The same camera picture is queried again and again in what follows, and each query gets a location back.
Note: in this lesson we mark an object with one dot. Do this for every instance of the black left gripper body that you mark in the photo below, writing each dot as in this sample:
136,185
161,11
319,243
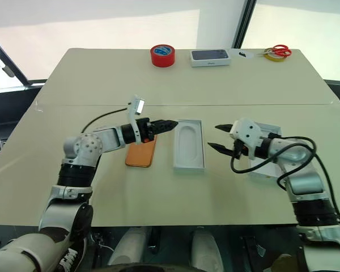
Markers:
146,131

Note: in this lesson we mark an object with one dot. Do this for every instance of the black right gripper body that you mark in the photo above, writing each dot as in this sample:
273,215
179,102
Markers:
240,148

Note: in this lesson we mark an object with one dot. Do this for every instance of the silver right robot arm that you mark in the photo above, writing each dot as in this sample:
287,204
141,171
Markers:
303,181

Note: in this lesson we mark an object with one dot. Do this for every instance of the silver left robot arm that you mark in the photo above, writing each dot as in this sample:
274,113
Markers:
85,147

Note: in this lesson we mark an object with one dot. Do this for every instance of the orange phone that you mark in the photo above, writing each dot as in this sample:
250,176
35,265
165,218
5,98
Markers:
139,156

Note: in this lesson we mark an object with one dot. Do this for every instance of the open white phone box base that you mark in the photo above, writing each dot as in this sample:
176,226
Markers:
188,144

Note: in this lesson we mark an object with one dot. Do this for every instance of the white phone box lid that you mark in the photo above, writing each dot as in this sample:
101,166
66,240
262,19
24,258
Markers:
265,175

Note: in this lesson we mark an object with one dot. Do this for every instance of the closed phone box dark print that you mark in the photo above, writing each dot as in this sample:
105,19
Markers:
211,56

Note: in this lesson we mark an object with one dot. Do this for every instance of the red tape roll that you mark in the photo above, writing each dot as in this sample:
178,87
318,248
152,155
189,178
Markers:
163,56

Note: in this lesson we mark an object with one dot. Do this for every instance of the white card with black piece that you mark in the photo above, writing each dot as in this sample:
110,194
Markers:
242,54

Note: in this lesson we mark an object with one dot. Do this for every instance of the yellow tape roll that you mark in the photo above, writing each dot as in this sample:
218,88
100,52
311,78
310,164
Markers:
275,58

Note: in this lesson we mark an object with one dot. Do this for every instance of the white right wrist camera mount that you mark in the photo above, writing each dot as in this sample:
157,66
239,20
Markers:
248,133

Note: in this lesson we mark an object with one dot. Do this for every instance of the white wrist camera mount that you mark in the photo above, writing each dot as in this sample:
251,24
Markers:
248,133
138,105

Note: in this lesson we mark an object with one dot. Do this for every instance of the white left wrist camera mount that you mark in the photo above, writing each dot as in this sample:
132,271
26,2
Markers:
138,105

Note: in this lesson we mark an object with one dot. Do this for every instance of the dark window frame post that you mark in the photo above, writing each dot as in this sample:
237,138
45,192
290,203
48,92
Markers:
243,22

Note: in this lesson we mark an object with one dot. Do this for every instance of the dark slanted window frame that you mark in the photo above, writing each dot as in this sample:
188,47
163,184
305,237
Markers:
8,59

